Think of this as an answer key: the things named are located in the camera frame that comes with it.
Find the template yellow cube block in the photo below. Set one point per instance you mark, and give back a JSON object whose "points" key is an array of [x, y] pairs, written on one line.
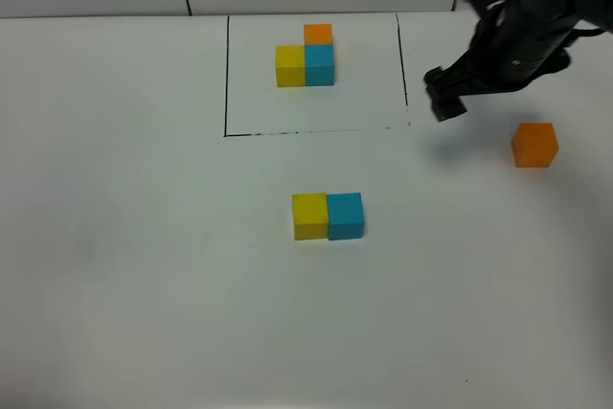
{"points": [[290, 66]]}

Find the template blue cube block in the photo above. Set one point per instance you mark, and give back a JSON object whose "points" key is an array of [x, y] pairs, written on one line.
{"points": [[320, 65]]}

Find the template orange cube block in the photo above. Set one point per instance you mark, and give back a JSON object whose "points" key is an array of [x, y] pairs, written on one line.
{"points": [[318, 34]]}

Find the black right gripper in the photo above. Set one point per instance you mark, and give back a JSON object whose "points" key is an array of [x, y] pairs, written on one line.
{"points": [[514, 44]]}

